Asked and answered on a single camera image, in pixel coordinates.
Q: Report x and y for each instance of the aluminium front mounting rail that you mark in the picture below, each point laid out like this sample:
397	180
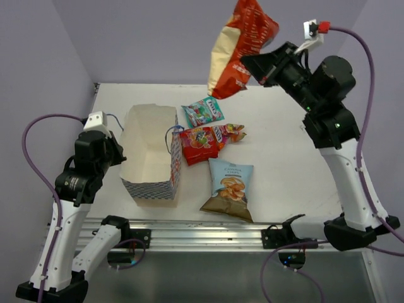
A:
217	237

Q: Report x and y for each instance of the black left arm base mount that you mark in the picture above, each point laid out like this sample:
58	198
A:
131	251

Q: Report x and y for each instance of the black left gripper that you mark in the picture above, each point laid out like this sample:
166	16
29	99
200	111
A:
108	141

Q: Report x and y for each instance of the red chips bag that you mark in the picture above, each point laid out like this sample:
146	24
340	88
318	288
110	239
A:
246	32

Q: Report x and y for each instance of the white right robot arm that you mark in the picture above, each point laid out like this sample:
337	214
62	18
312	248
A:
363	218

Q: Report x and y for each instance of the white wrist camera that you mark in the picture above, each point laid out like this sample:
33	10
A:
96	121
314	32

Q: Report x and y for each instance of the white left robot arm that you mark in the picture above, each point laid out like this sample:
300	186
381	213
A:
61	274

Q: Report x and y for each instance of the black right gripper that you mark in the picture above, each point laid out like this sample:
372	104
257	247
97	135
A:
263	67

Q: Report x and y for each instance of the red fruit candy packet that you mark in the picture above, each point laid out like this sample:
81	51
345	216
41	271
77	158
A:
198	145

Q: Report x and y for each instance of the white paper bag blue handles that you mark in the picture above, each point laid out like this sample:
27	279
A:
150	137

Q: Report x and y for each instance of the green candy packet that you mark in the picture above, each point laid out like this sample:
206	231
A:
202	112

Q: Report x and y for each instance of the colourful twisted candy packet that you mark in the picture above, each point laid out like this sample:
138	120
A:
228	133

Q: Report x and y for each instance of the aluminium table edge rail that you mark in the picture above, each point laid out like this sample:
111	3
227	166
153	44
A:
325	124

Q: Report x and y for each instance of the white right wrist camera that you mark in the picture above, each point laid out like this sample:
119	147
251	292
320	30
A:
314	32

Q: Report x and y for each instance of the blue cassava chips bag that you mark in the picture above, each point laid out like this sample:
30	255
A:
229	191

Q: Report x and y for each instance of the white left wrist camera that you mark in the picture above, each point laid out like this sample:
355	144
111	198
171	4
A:
96	121

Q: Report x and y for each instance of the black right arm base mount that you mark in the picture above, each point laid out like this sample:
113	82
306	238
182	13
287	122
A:
276	236

